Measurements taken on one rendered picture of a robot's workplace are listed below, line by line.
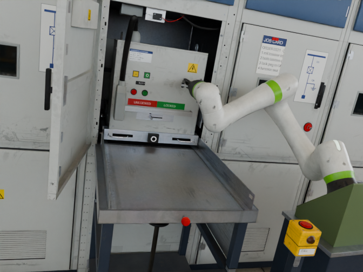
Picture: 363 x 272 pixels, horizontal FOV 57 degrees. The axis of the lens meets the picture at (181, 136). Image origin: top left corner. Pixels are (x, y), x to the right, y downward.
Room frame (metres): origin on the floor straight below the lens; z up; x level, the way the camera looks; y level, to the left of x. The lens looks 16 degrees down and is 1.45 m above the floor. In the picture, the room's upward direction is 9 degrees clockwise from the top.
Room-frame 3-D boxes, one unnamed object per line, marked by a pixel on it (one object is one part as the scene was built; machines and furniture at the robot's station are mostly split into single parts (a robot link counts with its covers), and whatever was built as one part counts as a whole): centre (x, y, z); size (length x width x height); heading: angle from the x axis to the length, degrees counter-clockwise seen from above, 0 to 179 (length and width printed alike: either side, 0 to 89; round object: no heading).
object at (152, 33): (2.13, 0.27, 1.18); 0.78 x 0.69 x 0.79; 18
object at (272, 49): (1.91, -0.42, 1.43); 0.15 x 0.01 x 0.21; 108
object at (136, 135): (1.81, 0.17, 0.89); 0.54 x 0.05 x 0.06; 108
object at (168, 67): (1.79, 0.16, 1.15); 0.48 x 0.01 x 0.48; 108
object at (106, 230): (1.43, 0.05, 0.46); 0.64 x 0.58 x 0.66; 18
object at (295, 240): (1.04, -0.48, 0.85); 0.08 x 0.08 x 0.10; 18
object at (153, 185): (1.43, 0.05, 0.82); 0.68 x 0.62 x 0.06; 18
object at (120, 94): (1.67, 0.34, 1.09); 0.08 x 0.05 x 0.17; 18
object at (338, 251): (1.36, -0.78, 0.74); 0.42 x 0.32 x 0.02; 112
